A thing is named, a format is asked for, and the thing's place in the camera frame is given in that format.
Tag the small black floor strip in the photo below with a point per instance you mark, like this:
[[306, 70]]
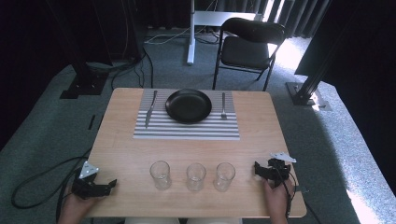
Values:
[[91, 122], [101, 122]]

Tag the person's right hand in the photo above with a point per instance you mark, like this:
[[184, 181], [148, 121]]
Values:
[[277, 198]]

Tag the silver fork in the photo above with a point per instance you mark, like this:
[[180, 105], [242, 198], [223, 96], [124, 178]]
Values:
[[223, 107]]

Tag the grey striped placemat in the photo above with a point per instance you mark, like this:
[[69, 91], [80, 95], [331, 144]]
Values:
[[186, 130]]

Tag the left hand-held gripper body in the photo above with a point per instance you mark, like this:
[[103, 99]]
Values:
[[88, 187]]

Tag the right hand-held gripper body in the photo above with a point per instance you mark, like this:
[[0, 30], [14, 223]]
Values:
[[278, 170]]

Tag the black round plate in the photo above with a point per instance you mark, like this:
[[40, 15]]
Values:
[[188, 105]]

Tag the black folding chair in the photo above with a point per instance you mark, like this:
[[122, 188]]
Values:
[[247, 51]]

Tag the black metal stand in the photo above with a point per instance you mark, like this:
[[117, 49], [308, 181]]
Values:
[[306, 90], [84, 79]]

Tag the silver table knife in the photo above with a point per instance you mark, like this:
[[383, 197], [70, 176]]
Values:
[[150, 109]]

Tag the person's left hand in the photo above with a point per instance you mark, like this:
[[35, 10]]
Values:
[[75, 207]]

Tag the clear drinking glass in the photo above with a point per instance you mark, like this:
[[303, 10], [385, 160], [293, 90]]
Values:
[[224, 176], [196, 177], [160, 175]]

